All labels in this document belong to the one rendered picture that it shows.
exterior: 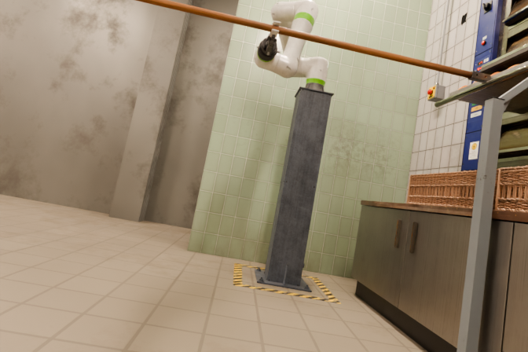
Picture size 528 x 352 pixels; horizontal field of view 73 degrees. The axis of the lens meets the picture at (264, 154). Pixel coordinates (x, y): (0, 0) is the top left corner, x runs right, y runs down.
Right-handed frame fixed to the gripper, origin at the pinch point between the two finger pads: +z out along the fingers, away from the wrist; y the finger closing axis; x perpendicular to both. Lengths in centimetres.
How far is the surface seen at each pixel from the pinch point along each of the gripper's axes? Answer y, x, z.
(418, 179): 49, -85, -19
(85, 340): 118, 39, 35
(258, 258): 117, -29, -123
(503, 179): 50, -84, 34
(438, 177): 48, -85, -3
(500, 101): 25, -76, 39
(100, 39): -68, 172, -268
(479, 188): 55, -73, 37
